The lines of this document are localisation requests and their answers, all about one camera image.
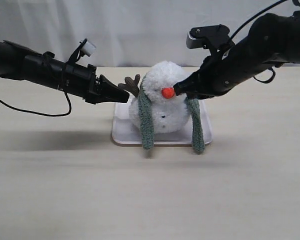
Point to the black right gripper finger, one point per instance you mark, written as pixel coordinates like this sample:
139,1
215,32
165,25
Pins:
187,86

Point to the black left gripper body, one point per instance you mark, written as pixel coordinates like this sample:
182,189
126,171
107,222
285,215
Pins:
85,83

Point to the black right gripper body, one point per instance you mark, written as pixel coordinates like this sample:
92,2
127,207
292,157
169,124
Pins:
202,82

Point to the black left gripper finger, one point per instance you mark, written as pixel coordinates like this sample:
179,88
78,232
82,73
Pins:
109,92

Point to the green fuzzy scarf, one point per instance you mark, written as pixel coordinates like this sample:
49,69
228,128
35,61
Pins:
158,110

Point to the white plush snowman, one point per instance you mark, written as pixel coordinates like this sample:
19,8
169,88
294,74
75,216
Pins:
131,85

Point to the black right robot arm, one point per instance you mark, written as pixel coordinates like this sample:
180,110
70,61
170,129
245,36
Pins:
271,42

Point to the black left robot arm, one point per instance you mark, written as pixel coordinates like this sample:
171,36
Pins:
18,62

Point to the white rectangular tray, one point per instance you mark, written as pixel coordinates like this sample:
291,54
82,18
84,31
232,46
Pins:
124,133

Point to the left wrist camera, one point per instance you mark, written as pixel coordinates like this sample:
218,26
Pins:
85,48

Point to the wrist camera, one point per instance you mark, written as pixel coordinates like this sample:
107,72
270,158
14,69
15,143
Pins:
85,48
214,38

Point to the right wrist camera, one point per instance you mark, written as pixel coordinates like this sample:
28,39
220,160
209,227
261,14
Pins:
214,38

